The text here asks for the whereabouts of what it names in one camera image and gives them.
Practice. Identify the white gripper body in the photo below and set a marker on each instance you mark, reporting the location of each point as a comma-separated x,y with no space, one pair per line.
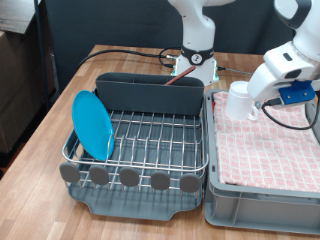
266,83

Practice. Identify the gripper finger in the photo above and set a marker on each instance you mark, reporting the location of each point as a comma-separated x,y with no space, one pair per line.
257,105

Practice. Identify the white mug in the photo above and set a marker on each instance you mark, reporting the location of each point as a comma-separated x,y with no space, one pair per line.
237,101

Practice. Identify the red-brown wooden spoon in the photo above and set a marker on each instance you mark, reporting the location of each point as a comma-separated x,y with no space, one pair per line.
180,76

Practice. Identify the blue plate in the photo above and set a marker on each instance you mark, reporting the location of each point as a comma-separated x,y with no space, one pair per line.
91,125

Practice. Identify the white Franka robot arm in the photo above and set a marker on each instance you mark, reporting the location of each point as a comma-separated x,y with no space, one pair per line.
196,30

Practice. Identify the pink checked towel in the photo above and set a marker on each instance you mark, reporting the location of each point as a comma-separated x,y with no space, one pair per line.
266,156

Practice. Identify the grey plastic crate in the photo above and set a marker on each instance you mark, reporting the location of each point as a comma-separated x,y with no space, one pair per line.
260,208

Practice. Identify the dark grey cutlery caddy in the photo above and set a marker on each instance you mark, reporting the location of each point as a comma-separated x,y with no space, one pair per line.
150,95

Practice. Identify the dark grey drain tray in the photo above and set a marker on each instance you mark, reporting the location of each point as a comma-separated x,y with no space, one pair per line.
133,205

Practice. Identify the dark fabric partition panel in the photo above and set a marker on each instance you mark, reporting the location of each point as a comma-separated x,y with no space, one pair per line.
116,23

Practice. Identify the black metal pole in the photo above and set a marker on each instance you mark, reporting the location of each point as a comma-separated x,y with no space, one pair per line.
41,50

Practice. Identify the cardboard box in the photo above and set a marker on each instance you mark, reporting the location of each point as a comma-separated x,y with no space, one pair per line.
16,93

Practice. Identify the dark wooden shelf board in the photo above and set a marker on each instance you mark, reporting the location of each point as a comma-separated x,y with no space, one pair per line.
16,13

